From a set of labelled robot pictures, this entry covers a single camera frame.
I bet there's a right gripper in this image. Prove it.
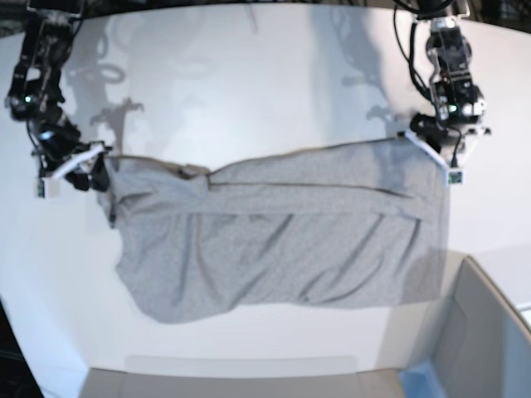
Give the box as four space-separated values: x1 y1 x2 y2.
31 124 113 192

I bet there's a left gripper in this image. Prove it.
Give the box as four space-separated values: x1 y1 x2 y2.
397 114 492 170

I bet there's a grey t-shirt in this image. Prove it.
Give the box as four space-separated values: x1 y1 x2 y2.
99 139 450 324

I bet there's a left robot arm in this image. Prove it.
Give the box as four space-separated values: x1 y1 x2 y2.
393 1 490 172

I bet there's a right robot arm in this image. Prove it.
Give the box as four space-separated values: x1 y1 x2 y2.
5 1 110 198

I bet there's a grey cardboard box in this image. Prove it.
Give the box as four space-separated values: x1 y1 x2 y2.
80 256 530 397

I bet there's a blue item in box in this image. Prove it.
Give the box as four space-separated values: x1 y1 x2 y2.
398 360 446 398

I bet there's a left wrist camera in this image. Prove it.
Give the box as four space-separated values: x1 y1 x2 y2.
446 167 464 186

